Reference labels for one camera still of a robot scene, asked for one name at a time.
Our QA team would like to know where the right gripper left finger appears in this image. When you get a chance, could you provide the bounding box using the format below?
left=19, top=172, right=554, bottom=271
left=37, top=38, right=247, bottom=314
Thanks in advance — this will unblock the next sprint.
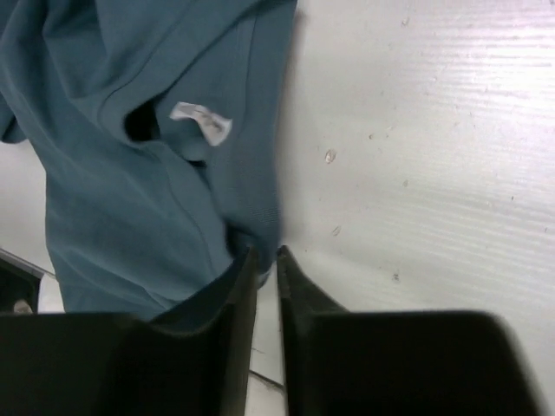
left=1, top=250, right=258, bottom=415

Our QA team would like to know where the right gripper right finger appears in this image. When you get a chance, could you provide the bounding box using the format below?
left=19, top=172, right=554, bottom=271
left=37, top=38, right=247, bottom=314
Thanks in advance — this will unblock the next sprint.
left=277, top=247, right=545, bottom=415

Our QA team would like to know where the blue grey t shirt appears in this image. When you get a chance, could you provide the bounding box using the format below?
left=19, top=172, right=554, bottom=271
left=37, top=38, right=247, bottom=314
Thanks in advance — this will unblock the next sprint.
left=1, top=1, right=297, bottom=320

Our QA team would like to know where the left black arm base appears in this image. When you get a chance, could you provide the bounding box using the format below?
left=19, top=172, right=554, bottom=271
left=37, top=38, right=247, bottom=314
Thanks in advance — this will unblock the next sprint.
left=0, top=251, right=42, bottom=315

